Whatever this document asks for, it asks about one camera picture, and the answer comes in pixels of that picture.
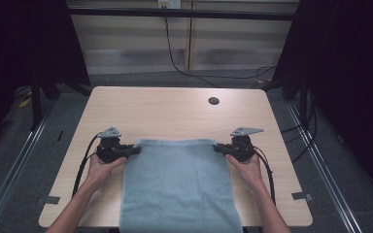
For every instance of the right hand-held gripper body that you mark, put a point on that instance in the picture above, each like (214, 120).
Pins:
(241, 150)

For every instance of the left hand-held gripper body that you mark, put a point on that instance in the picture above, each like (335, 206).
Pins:
(110, 150)

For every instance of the light blue towel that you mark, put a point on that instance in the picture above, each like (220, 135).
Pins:
(178, 187)

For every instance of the person's right hand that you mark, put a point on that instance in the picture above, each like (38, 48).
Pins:
(251, 173)

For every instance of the person's left hand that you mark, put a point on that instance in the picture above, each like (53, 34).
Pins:
(98, 173)

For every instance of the small black floor object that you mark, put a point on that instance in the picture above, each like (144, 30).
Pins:
(60, 136)

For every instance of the grey tape strip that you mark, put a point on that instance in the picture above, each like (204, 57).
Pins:
(301, 196)
(51, 200)

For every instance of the yellow object on floor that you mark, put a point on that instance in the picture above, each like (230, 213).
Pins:
(25, 103)

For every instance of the dark curtain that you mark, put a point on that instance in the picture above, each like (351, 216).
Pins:
(19, 48)
(353, 81)

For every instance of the metal floor rail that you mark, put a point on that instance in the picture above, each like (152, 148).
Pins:
(323, 168)
(13, 171)

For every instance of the white wall socket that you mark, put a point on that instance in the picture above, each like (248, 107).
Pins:
(170, 4)

